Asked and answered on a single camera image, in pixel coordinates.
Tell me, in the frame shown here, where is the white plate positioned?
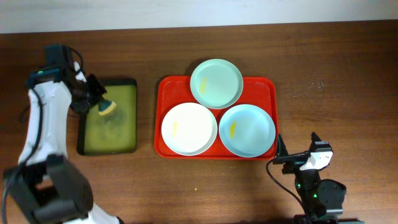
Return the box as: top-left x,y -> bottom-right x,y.
160,103 -> 218,156

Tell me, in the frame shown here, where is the black tray with soapy water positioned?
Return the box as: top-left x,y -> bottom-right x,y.
76,78 -> 137,156

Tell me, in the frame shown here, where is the green yellow sponge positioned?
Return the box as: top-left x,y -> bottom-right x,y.
98,99 -> 117,116

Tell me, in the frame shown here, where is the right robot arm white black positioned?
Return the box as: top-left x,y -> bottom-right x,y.
266,133 -> 362,224

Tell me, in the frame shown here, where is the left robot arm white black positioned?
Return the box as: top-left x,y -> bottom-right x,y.
3,68 -> 122,223

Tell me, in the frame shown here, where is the red plastic tray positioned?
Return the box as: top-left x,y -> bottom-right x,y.
154,75 -> 279,160

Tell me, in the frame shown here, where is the mint green plate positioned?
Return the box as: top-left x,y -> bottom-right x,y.
190,58 -> 244,109

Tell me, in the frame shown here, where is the light blue plate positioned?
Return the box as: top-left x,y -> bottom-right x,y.
218,104 -> 276,158

